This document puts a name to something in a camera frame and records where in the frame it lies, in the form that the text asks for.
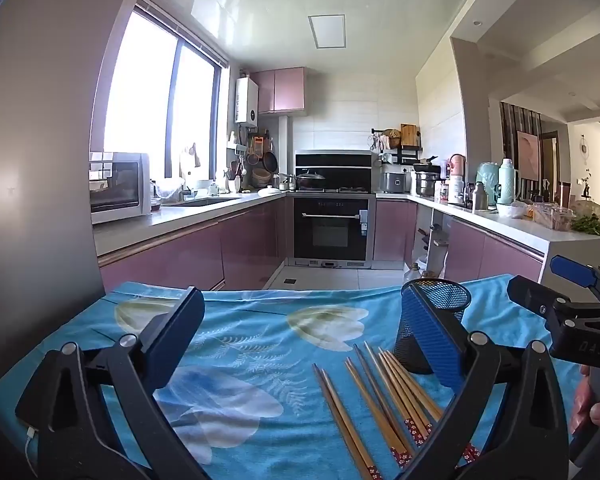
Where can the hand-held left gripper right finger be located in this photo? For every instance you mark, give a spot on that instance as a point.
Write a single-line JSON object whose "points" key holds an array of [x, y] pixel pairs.
{"points": [[430, 340]]}

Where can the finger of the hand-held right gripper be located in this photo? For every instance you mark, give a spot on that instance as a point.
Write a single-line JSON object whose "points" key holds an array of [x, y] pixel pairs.
{"points": [[530, 297], [575, 269]]}

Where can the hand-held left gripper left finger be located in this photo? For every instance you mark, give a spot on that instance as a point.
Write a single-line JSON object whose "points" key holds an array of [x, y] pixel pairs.
{"points": [[172, 340]]}

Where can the black mesh pen holder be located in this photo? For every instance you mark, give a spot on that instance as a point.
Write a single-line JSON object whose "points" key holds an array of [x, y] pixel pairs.
{"points": [[450, 300]]}

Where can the bunch of bamboo chopsticks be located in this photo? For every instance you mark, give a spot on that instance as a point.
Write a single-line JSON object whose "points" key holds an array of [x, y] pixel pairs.
{"points": [[407, 397]]}

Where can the person's right hand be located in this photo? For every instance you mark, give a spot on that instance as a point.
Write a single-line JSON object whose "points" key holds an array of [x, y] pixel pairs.
{"points": [[580, 410]]}

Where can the green leafy herbs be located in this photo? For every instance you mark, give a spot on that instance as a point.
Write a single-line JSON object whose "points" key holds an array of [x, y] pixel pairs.
{"points": [[589, 225]]}

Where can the clear plastic container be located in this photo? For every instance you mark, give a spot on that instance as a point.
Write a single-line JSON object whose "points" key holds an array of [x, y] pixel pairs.
{"points": [[554, 216]]}

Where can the pink kitchen base cabinets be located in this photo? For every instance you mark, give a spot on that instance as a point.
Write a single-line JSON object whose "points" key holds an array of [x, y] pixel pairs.
{"points": [[480, 255], [190, 250]]}

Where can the clear plastic jug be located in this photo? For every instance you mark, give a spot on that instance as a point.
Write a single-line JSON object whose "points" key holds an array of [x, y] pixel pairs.
{"points": [[413, 274]]}

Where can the white bowl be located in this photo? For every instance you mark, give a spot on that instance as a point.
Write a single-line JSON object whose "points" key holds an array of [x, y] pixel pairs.
{"points": [[511, 210]]}

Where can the blue floral tablecloth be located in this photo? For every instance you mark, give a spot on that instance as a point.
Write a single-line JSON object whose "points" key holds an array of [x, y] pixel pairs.
{"points": [[260, 320]]}

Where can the green thermos flask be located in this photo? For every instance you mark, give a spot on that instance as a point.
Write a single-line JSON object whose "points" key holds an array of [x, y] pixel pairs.
{"points": [[507, 182]]}

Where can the steel vacuum bottle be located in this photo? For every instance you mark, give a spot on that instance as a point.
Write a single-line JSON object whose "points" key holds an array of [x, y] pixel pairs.
{"points": [[480, 199]]}

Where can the white plastic jar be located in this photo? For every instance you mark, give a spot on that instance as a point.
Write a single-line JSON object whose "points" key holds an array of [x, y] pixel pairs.
{"points": [[457, 191]]}

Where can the black built-in oven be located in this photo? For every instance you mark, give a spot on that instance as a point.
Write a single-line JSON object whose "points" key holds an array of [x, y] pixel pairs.
{"points": [[330, 230]]}

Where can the pink electric kettle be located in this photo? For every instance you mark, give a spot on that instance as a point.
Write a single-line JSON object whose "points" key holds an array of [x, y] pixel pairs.
{"points": [[457, 165]]}

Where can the steel steamer pot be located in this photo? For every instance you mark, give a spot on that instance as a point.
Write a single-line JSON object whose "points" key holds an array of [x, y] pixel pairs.
{"points": [[426, 184]]}

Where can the steel rice cooker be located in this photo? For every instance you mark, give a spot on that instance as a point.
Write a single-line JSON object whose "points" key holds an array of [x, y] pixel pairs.
{"points": [[393, 183]]}

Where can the white microwave oven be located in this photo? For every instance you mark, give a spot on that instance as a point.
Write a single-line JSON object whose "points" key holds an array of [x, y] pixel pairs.
{"points": [[120, 185]]}

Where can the white pot lid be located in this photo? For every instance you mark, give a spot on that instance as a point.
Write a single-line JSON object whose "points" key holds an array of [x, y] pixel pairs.
{"points": [[269, 192]]}

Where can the brown wooden bowl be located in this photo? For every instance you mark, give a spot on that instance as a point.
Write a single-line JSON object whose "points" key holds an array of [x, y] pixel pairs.
{"points": [[261, 176]]}

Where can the black range hood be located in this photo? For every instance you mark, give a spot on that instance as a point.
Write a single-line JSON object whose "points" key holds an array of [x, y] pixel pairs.
{"points": [[332, 167]]}

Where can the wok with glass lid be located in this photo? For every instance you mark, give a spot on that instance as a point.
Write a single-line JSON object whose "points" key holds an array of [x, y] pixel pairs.
{"points": [[310, 180]]}

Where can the wooden cutting board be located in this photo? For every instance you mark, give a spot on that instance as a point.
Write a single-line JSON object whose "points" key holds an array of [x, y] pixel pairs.
{"points": [[409, 135]]}

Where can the hanging frying pan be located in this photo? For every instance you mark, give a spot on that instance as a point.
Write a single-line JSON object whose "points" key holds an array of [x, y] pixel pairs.
{"points": [[270, 161]]}

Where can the white gas water heater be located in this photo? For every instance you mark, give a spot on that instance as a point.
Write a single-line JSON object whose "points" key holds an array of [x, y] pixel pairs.
{"points": [[246, 102]]}

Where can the large kitchen window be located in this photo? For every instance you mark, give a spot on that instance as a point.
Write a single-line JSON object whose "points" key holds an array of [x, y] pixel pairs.
{"points": [[140, 85]]}

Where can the ceiling light panel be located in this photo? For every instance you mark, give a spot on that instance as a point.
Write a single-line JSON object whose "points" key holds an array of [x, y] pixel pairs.
{"points": [[327, 31]]}

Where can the pink wall painting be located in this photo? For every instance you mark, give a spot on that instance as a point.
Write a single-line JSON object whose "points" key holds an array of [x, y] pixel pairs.
{"points": [[528, 155]]}

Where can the black wall shelf rack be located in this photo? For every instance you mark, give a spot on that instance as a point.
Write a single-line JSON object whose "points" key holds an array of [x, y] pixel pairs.
{"points": [[410, 152]]}

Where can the pink upper wall cabinet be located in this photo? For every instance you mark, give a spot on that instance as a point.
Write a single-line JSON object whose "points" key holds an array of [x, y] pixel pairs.
{"points": [[280, 90]]}

